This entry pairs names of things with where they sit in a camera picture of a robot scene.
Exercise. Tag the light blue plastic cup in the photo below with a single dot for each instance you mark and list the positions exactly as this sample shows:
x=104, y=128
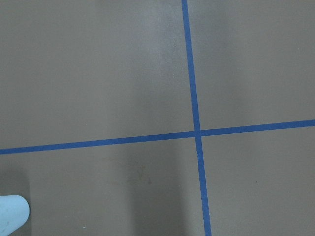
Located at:
x=14, y=213

